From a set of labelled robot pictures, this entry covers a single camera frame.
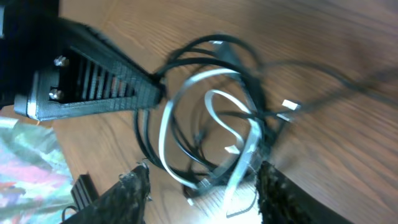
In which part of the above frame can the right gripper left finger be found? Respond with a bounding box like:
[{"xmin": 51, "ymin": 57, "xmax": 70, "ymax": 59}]
[{"xmin": 62, "ymin": 163, "xmax": 150, "ymax": 224}]

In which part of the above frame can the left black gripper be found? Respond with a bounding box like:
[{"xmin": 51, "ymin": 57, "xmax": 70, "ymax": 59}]
[{"xmin": 1, "ymin": 1, "xmax": 162, "ymax": 121}]

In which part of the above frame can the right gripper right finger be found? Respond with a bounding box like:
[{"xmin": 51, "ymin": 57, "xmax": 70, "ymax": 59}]
[{"xmin": 256, "ymin": 161, "xmax": 350, "ymax": 224}]

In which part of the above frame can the black USB cable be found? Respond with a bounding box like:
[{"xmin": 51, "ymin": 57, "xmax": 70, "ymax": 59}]
[{"xmin": 133, "ymin": 33, "xmax": 302, "ymax": 200}]

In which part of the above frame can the thin black cable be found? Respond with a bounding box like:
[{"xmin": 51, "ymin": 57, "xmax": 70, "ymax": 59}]
[{"xmin": 264, "ymin": 60, "xmax": 398, "ymax": 108}]

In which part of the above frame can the colourful cloth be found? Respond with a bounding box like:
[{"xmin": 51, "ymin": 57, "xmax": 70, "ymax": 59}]
[{"xmin": 1, "ymin": 117, "xmax": 74, "ymax": 224}]

